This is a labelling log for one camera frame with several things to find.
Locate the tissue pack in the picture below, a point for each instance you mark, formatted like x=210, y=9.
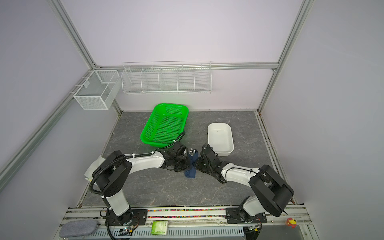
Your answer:
x=89, y=172

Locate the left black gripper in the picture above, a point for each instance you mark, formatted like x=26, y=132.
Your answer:
x=185, y=167

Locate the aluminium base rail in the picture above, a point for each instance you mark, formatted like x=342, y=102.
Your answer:
x=194, y=223

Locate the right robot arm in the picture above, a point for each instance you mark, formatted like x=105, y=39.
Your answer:
x=271, y=192

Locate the white wire shelf rack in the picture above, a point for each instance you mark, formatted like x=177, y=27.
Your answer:
x=167, y=77

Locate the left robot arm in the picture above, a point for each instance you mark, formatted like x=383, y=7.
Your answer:
x=108, y=176

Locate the dark blue paper napkin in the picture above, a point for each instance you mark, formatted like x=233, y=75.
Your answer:
x=191, y=171

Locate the green plastic basket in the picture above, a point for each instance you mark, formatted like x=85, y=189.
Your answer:
x=164, y=125

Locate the white mesh box basket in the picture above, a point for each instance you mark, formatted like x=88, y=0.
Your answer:
x=99, y=90

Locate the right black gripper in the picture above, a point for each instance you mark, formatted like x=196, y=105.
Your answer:
x=198, y=163

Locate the grey cloth pad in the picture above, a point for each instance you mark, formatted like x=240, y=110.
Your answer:
x=78, y=228

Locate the white ceramic dish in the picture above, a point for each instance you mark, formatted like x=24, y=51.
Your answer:
x=220, y=138

